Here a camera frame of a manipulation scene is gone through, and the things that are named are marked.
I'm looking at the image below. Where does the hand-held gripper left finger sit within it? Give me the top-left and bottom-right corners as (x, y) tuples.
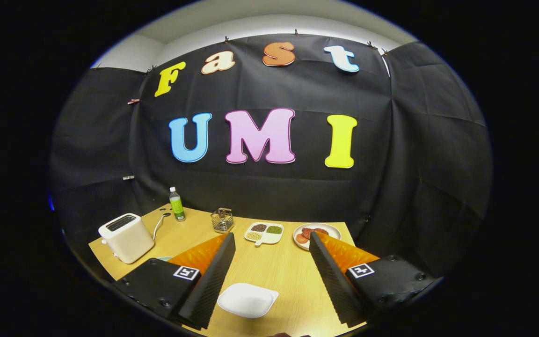
(113, 233), (236, 330)

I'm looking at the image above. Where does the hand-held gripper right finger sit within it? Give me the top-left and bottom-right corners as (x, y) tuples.
(309, 231), (438, 327)

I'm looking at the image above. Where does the white square plate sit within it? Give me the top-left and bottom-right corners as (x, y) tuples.
(217, 283), (279, 319)

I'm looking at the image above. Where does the round white meat plate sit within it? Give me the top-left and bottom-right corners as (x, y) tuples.
(293, 223), (342, 251)

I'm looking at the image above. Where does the red meat piece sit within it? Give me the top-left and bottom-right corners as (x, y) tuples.
(298, 227), (329, 244)

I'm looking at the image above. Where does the divided white bean dish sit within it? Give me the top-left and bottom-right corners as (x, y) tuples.
(244, 222), (284, 247)

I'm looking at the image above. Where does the green label water bottle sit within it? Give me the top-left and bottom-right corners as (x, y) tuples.
(169, 187), (186, 221)

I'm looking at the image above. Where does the white toaster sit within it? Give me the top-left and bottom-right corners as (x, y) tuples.
(98, 213), (155, 264)

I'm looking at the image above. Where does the black backdrop cloth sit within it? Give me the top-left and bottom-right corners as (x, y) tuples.
(49, 34), (492, 277)

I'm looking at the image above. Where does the wire cutlery holder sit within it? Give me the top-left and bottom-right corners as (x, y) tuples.
(211, 208), (234, 234)

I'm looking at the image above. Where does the white power cable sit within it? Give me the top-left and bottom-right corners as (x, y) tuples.
(153, 213), (172, 240)

